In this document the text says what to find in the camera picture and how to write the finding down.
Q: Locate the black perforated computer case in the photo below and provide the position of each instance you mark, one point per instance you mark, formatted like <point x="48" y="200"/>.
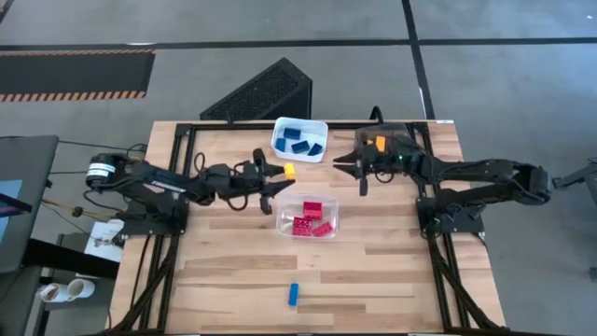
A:
<point x="266" y="88"/>

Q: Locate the black stand base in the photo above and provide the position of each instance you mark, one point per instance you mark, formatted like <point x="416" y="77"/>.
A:
<point x="70" y="259"/>

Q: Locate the white translucent plastic bin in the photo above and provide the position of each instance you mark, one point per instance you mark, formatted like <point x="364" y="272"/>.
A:
<point x="303" y="123"/>

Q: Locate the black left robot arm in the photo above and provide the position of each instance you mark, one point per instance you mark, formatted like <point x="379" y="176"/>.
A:
<point x="158" y="182"/>

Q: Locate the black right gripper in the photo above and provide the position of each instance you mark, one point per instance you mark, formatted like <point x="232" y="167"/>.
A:
<point x="387" y="163"/>

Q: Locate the white paper cup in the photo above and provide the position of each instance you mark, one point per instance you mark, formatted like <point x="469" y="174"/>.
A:
<point x="52" y="293"/>
<point x="81" y="289"/>

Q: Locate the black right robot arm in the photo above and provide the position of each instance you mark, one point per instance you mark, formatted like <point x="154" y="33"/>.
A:
<point x="480" y="172"/>

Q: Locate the blue lit screen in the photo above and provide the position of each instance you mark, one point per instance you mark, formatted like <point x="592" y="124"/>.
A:
<point x="9" y="186"/>

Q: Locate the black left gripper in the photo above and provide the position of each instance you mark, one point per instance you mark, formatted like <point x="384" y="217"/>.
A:
<point x="249" y="177"/>

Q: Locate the black aluminium table frame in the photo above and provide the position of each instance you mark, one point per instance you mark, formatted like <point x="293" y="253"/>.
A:
<point x="224" y="126"/>

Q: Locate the black hazard striped mat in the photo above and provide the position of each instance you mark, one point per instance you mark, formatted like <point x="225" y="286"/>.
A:
<point x="74" y="72"/>

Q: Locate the blue toy brick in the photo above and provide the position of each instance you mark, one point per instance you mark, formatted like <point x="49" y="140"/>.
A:
<point x="292" y="133"/>
<point x="315" y="149"/>
<point x="293" y="294"/>
<point x="280" y="144"/>
<point x="300" y="147"/>

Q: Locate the grey desk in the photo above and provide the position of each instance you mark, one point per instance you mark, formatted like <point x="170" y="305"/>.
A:
<point x="32" y="168"/>

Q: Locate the white paper sheet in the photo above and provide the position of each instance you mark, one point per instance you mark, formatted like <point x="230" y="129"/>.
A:
<point x="105" y="240"/>

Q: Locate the white table label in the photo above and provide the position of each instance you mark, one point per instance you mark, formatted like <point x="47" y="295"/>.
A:
<point x="444" y="121"/>

